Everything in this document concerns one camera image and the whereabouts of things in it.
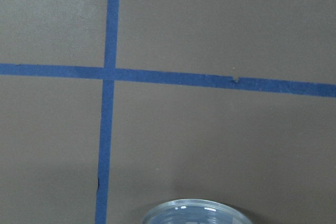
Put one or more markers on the tennis ball can holder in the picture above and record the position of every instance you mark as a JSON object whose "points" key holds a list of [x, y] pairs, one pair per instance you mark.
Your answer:
{"points": [[194, 211]]}

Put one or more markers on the brown paper table cover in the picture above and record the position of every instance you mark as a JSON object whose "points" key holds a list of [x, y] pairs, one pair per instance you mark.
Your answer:
{"points": [[111, 107]]}

